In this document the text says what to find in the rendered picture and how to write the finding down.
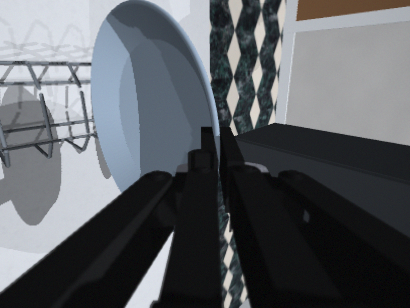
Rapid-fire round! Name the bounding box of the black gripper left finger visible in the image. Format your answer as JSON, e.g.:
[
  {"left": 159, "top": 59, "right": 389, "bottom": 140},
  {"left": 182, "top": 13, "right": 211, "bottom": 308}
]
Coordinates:
[{"left": 0, "top": 127, "right": 224, "bottom": 308}]

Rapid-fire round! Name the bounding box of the light blue plate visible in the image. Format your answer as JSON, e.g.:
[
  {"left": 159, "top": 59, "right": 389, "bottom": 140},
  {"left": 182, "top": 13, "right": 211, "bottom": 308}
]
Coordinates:
[{"left": 91, "top": 0, "right": 220, "bottom": 193}]

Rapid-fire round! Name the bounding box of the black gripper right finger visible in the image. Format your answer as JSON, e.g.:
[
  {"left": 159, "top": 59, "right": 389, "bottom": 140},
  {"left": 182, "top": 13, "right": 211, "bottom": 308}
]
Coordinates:
[{"left": 219, "top": 127, "right": 410, "bottom": 308}]

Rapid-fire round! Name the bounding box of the black wire dish rack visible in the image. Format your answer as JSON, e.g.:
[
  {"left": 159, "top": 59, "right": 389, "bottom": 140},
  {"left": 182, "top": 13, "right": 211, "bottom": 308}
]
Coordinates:
[{"left": 0, "top": 61, "right": 98, "bottom": 168}]

